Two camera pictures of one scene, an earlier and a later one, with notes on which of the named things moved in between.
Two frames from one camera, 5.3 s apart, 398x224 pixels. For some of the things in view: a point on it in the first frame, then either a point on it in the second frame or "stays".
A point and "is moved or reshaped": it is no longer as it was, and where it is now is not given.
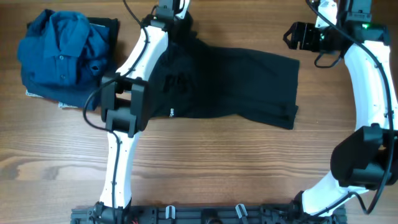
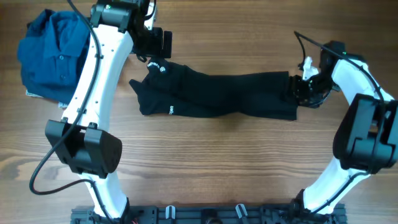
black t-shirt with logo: (191, 79) is moved or reshaped
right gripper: (307, 30) to (295, 88)
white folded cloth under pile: (60, 104) stays
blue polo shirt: (63, 56) stays
